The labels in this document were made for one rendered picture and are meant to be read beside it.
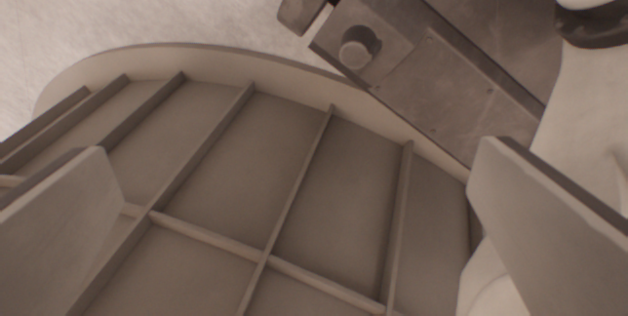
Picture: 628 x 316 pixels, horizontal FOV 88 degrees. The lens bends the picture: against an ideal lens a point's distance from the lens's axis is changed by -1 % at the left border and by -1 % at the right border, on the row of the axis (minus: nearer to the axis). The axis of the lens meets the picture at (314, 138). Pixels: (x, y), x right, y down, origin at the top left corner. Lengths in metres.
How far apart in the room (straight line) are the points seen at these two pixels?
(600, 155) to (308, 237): 0.41
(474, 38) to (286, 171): 0.38
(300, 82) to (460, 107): 0.36
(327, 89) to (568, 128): 0.52
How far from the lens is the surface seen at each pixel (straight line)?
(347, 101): 0.73
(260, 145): 0.66
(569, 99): 0.31
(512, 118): 0.52
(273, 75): 0.75
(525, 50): 0.49
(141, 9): 0.90
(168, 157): 0.67
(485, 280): 0.20
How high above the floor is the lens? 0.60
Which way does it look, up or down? 45 degrees down
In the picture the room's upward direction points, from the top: 155 degrees counter-clockwise
